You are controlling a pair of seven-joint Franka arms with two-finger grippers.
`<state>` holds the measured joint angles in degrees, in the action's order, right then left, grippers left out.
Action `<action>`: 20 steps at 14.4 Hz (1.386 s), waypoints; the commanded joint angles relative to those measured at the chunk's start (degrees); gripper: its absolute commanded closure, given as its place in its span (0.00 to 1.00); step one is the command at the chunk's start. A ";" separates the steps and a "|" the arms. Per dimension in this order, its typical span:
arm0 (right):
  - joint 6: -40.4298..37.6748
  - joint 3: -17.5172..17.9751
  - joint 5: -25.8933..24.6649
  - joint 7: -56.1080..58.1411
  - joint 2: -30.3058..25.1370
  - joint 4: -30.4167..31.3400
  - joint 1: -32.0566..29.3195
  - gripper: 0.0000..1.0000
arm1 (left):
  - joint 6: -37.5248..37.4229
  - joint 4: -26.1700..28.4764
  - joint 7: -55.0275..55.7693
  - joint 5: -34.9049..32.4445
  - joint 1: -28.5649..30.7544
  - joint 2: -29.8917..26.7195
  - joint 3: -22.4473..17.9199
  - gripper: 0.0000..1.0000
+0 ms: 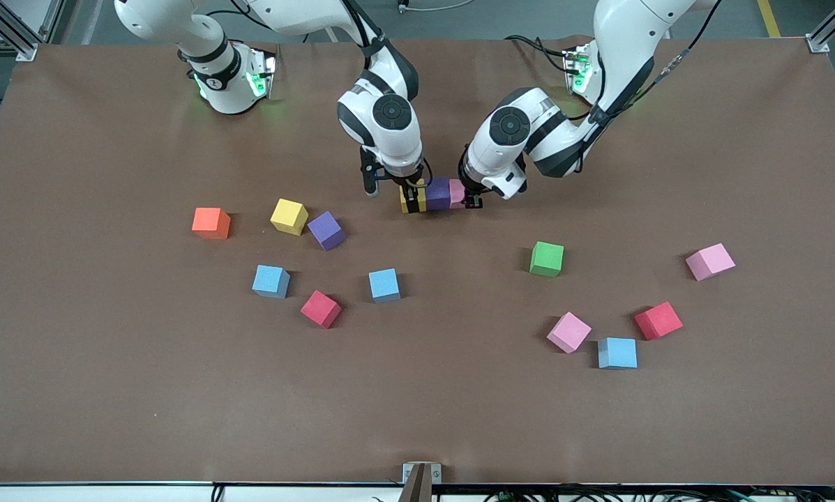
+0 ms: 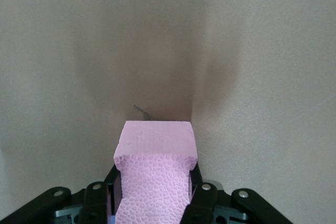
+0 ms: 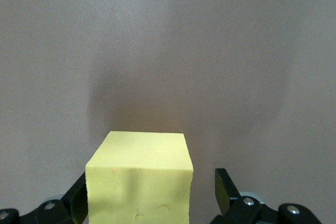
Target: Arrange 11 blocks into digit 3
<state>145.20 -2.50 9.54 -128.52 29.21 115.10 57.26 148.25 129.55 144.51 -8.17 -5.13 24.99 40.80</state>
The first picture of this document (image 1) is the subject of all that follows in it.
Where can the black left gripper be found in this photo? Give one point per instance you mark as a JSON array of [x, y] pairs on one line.
[[471, 196]]

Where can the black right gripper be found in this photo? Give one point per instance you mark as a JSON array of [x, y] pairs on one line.
[[412, 186]]

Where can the yellow foam block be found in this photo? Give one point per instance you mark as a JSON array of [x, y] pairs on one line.
[[423, 204], [289, 216]]

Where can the pink foam block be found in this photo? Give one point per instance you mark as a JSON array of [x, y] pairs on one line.
[[710, 262], [457, 192], [568, 332]]

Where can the purple foam block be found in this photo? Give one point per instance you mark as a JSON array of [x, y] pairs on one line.
[[326, 230], [438, 194]]

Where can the blue foam block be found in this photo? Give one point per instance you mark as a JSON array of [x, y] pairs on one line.
[[271, 281], [384, 285], [617, 353]]

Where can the green foam block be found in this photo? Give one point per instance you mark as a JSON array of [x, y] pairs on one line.
[[546, 259]]

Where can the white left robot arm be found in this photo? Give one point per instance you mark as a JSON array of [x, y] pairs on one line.
[[626, 42]]

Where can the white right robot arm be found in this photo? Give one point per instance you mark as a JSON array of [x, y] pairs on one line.
[[403, 150]]

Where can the red foam block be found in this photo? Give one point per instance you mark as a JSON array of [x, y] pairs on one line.
[[320, 309], [658, 321]]

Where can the orange foam block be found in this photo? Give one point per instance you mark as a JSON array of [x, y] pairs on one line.
[[210, 222]]

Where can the brown table cover sheet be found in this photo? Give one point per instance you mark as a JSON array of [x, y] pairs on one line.
[[110, 390]]

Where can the metal bracket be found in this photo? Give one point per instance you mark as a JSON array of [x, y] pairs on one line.
[[434, 473]]

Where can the brown camera pole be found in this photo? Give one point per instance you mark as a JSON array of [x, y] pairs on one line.
[[417, 491]]

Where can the aluminium frame profile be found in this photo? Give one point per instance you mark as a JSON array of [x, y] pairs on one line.
[[832, 24], [5, 28]]

